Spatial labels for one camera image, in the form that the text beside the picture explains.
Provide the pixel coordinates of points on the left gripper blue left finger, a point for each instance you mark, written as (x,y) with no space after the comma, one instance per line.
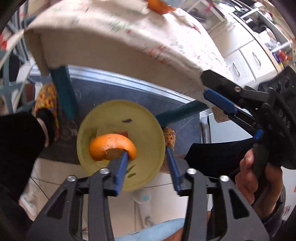
(117,169)

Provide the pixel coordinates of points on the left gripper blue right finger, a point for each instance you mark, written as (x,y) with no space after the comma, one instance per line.
(177,169)

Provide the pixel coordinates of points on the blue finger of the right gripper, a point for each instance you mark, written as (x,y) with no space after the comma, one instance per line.
(248,123)
(220,101)

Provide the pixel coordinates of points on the orange peel piece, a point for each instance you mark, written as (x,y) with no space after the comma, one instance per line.
(159,7)
(111,146)

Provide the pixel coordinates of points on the yellow plastic trash bin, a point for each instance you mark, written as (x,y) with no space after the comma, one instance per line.
(118,126)

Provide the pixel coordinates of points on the white kitchen cabinets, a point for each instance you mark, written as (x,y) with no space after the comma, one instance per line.
(254,48)

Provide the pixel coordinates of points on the teal table leg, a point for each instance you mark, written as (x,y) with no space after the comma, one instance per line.
(61,79)
(180,113)

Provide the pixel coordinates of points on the colourful right slipper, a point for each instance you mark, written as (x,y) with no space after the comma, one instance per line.
(170,137)

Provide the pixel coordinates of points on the colourful slipper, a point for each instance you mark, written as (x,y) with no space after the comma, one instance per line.
(46,108)
(170,137)

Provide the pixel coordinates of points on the colourful left slipper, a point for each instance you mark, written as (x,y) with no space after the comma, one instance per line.
(46,108)

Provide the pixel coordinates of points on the floral tablecloth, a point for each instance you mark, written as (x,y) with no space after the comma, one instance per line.
(170,50)

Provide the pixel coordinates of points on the folding chair rack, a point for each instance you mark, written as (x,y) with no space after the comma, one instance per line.
(18,90)

